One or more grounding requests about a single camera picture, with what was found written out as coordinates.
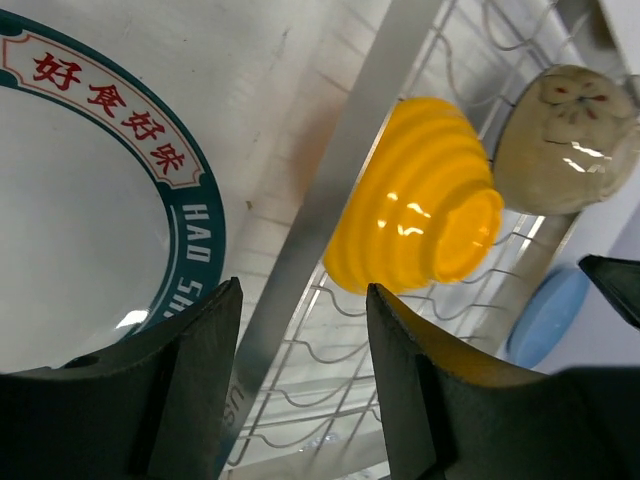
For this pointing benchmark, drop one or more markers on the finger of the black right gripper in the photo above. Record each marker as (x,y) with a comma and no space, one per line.
(618,280)

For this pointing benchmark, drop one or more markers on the light blue plate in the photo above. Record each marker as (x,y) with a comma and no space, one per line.
(547,316)

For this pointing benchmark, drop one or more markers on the white plate green rim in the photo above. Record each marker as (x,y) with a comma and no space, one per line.
(111,217)

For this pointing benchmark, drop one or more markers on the steel wire dish rack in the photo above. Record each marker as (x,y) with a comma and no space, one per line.
(302,399)

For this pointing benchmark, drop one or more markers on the yellow ribbed bowl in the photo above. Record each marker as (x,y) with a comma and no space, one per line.
(425,209)

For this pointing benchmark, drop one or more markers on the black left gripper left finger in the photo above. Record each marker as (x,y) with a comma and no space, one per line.
(148,407)

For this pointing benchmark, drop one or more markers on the black bowl floral outside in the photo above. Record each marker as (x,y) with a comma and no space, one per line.
(571,140)

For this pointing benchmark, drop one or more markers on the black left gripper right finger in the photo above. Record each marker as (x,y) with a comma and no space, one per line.
(451,411)

